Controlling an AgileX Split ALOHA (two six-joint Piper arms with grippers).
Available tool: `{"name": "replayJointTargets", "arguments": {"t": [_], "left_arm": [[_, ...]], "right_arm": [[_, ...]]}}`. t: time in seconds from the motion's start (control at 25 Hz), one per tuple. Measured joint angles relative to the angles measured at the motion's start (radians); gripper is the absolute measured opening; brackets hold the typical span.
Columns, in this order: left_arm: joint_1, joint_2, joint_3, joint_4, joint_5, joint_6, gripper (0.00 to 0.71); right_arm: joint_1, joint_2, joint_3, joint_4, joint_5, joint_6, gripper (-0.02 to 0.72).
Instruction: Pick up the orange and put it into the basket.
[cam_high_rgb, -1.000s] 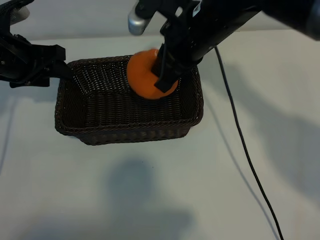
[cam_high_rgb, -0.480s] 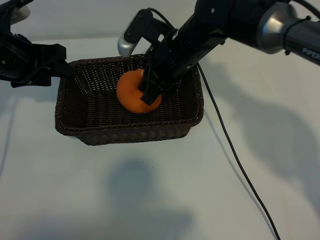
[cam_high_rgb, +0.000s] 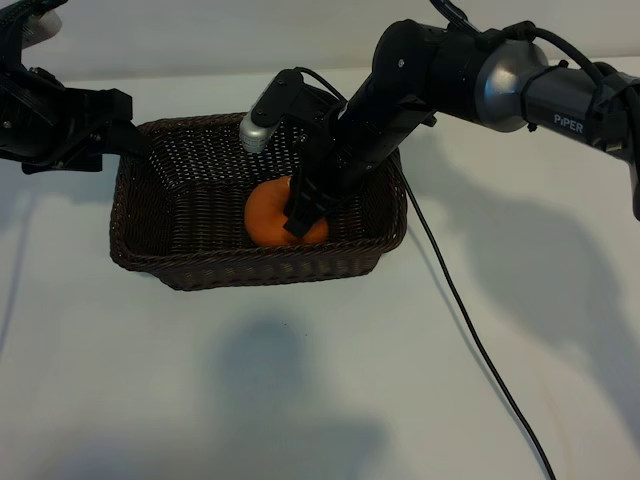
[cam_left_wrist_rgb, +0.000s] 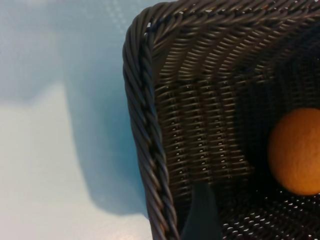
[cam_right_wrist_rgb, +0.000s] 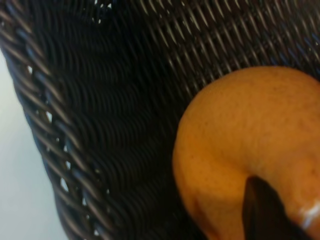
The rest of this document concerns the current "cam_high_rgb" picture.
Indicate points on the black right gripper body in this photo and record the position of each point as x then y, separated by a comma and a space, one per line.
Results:
345, 155

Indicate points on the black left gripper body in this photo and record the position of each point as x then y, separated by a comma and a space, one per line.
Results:
50, 125

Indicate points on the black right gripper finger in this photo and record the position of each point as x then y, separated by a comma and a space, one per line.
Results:
296, 197
307, 220

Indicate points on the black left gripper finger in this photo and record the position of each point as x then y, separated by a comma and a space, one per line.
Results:
127, 142

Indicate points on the orange with knobbed top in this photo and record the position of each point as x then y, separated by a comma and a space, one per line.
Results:
265, 215

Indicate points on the dark brown wicker basket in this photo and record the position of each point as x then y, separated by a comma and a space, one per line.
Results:
200, 265

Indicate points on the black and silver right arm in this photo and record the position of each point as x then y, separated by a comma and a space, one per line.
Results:
500, 85

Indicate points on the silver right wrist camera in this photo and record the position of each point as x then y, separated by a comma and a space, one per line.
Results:
255, 132

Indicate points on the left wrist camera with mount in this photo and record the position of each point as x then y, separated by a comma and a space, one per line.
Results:
25, 20

